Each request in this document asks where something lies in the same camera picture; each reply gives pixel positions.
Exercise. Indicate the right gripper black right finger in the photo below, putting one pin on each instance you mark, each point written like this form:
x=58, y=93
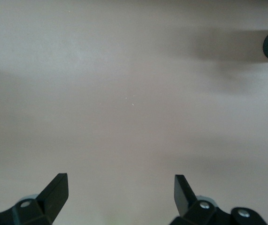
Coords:
x=183, y=199

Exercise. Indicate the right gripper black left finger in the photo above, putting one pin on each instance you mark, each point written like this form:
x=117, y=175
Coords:
x=51, y=199

